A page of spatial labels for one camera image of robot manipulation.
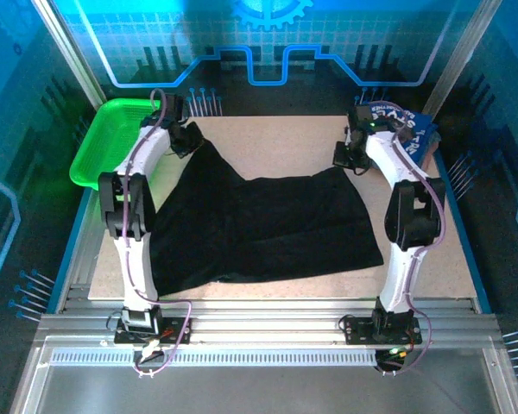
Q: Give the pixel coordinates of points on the black t-shirt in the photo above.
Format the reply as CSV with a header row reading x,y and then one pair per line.
x,y
263,233

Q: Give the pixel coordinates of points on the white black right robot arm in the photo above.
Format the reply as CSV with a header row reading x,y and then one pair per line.
x,y
401,267

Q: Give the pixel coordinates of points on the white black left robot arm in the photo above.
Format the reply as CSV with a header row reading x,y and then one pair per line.
x,y
134,267

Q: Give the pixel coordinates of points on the blue printed folded t-shirt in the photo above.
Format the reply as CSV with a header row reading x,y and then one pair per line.
x,y
416,133

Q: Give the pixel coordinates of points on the green plastic basket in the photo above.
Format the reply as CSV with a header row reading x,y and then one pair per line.
x,y
112,129

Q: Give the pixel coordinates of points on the pink folded t-shirt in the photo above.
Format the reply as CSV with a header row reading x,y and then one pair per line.
x,y
436,140

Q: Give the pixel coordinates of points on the blue table side strip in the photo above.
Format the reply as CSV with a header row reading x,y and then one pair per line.
x,y
69,254
466,246

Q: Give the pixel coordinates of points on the black controller with LEDs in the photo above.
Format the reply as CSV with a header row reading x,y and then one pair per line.
x,y
390,355

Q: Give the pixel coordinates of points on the grey metal bottom panel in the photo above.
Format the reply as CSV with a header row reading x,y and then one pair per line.
x,y
263,388

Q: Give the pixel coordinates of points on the aluminium frame post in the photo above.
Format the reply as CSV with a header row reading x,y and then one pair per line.
x,y
462,56
69,52

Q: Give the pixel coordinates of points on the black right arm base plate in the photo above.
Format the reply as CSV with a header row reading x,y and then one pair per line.
x,y
358,332

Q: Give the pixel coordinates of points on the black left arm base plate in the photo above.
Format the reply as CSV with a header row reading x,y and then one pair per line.
x,y
177,332

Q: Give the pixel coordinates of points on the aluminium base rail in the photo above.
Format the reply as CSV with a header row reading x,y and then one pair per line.
x,y
263,323

